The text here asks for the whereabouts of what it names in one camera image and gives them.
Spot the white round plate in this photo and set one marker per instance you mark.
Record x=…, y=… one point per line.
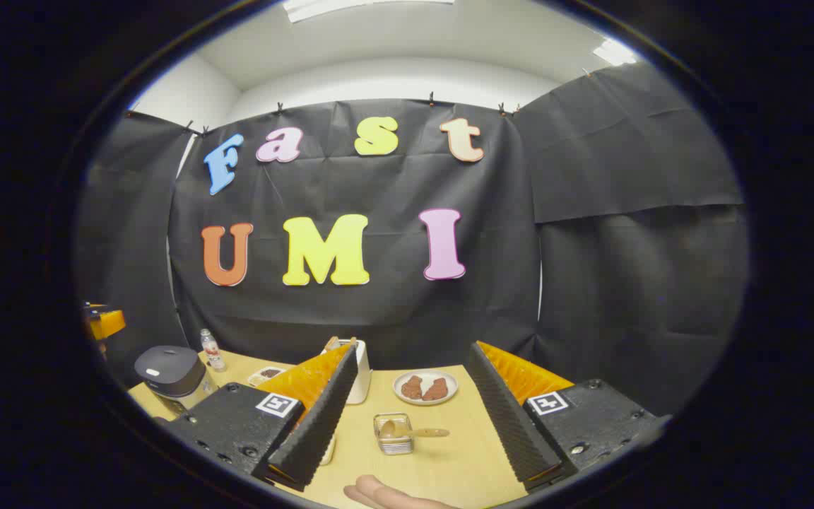
x=449, y=382

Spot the wooden spoon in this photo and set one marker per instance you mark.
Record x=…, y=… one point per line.
x=428, y=432

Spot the brown meat piece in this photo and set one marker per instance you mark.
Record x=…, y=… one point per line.
x=412, y=387
x=435, y=389

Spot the black and silver rice cooker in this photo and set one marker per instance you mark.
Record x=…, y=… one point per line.
x=167, y=367

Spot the white divided grain dish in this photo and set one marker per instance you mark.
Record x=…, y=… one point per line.
x=269, y=373

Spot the black backdrop cloth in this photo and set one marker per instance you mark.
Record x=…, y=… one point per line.
x=591, y=247

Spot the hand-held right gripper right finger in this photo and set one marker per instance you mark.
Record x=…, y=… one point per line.
x=506, y=417

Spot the clear glass chopstick holder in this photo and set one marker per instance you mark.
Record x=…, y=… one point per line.
x=394, y=444

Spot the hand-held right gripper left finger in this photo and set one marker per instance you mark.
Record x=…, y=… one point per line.
x=322, y=417

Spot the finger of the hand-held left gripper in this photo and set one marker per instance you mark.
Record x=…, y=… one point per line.
x=107, y=322

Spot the ceiling light panel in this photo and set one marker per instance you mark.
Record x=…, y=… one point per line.
x=350, y=7
x=613, y=52

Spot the small clear plastic bottle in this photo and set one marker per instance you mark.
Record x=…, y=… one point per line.
x=213, y=353

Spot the white toaster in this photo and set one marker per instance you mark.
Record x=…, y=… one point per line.
x=362, y=375

